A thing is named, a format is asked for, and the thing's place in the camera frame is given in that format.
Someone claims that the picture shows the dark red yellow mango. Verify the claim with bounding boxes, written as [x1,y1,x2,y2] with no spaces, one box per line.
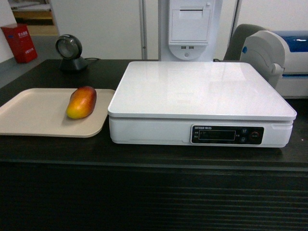
[66,86,97,119]

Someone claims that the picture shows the white checkout scale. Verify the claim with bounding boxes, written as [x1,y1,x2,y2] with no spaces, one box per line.
[108,62,297,147]

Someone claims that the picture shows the black checkout counter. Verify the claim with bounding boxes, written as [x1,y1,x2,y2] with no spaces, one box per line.
[0,59,308,231]

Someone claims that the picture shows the white receipt printer kiosk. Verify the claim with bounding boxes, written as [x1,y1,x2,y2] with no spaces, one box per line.
[158,0,242,62]

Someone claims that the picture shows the grey office chair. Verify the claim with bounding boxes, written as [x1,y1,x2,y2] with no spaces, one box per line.
[223,24,268,61]

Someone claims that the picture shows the black barcode scanner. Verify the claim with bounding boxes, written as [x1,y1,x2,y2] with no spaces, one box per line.
[55,34,88,72]

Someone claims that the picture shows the beige plastic tray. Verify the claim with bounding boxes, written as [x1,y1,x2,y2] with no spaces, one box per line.
[0,88,114,138]

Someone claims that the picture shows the white blue label printer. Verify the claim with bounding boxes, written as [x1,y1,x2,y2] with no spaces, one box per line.
[240,30,308,99]

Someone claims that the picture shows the wooden shelf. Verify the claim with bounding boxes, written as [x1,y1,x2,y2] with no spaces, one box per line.
[8,0,58,36]

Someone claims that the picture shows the red box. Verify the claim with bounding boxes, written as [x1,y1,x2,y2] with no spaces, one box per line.
[1,24,38,64]

